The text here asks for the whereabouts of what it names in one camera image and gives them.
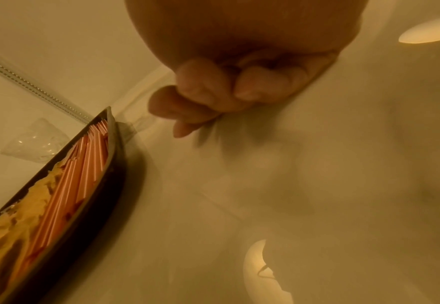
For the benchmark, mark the person's right hand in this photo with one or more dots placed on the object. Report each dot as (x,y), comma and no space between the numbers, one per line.
(242,38)

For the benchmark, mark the dark brown tray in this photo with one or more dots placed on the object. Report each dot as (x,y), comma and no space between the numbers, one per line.
(88,213)

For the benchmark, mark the neat columns of sugar packets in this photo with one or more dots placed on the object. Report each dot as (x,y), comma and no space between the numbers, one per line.
(5,228)

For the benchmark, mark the clear glass cup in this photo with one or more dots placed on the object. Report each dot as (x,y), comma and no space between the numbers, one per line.
(35,142)

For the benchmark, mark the perforated metal wall rail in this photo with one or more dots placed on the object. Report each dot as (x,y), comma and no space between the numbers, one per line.
(32,86)

